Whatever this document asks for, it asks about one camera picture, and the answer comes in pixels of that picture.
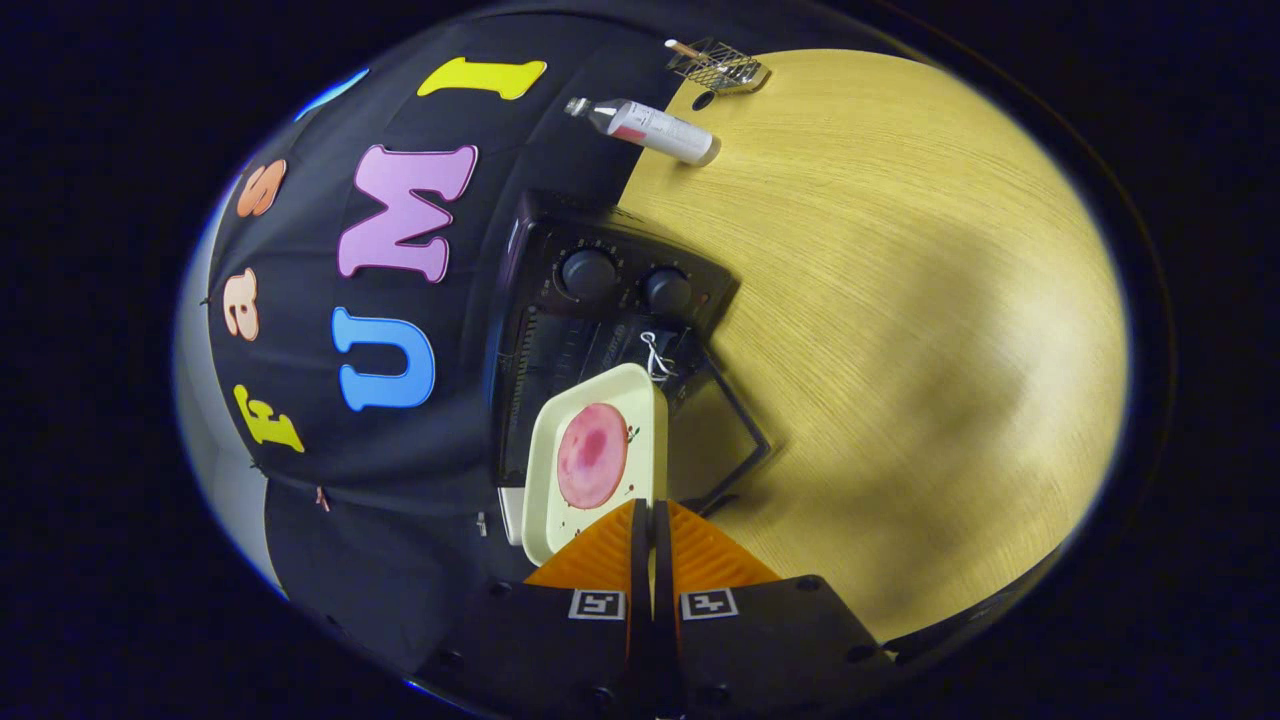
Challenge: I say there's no cream food tray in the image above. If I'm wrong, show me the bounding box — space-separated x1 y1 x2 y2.
521 363 669 568

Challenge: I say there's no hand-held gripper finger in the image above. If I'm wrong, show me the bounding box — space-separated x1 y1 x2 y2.
415 498 653 716
655 498 896 716

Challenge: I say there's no silver wire clip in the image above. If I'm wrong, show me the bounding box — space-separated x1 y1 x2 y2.
640 331 677 382

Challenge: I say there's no black toaster oven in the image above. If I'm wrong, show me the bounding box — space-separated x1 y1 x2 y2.
490 188 771 516

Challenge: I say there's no pink ham slice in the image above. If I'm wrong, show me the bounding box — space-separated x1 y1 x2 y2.
556 402 630 510

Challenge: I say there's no metal wire basket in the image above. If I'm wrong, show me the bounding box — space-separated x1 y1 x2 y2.
667 37 772 96

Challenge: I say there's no clear plastic bottle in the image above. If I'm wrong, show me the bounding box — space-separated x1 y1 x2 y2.
565 96 721 168

